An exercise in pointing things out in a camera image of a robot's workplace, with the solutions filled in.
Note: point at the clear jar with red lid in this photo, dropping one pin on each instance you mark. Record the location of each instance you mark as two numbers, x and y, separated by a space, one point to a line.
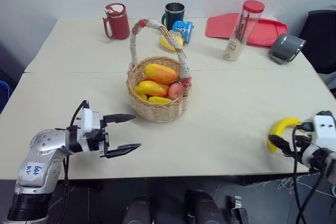
235 48

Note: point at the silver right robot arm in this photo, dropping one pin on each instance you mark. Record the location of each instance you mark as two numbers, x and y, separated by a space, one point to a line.
321 159

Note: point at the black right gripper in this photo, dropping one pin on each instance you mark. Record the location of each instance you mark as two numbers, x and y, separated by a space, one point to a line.
302 140

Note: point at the metal clip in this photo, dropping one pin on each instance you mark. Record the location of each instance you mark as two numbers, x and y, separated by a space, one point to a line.
238 208

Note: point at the large yellow orange mango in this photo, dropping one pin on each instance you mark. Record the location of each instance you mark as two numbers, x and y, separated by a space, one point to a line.
161 73

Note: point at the dark steel mug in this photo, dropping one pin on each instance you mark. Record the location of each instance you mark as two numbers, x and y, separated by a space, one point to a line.
174 15

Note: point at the blue object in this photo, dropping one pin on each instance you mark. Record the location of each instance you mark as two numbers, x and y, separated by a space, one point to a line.
3 95

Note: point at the yellow fruit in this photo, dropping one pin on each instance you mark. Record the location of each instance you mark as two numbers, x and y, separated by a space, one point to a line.
158 100
140 94

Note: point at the grey mug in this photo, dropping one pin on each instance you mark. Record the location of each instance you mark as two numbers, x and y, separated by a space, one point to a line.
284 47

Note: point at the red lidded mug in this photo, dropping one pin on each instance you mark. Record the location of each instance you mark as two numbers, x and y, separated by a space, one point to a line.
119 24

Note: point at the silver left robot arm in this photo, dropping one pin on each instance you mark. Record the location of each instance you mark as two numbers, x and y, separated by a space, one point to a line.
43 142

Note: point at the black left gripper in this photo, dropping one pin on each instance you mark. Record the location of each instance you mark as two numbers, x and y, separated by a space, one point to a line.
104 142

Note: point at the small yellow orange mango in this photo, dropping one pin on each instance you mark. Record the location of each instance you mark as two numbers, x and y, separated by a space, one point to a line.
155 88

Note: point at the dark rounded shape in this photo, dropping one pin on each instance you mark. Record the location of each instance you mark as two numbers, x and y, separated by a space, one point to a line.
137 211
203 208

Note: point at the black chair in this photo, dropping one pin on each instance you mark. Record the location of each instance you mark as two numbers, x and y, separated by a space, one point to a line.
321 37

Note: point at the pink peach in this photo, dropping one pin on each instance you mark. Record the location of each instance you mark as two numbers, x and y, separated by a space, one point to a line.
175 90

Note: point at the blue tin can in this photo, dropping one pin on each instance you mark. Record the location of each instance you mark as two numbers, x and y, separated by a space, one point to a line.
181 30

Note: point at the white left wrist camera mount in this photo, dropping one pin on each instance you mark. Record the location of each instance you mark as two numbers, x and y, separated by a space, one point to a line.
88 121

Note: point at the yellow banana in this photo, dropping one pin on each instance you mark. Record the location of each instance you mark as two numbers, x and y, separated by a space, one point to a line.
282 125

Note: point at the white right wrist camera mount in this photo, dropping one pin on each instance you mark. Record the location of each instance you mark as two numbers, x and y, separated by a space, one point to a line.
324 127

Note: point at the brown stick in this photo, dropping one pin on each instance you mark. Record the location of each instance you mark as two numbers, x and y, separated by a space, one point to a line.
245 27
237 26

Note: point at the red plastic tray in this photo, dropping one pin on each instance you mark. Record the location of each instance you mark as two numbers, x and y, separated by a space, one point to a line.
265 31

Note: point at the small orange fruit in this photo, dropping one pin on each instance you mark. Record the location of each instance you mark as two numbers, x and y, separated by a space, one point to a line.
147 79

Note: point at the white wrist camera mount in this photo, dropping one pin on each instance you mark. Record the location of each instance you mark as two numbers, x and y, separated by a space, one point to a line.
324 127
88 121

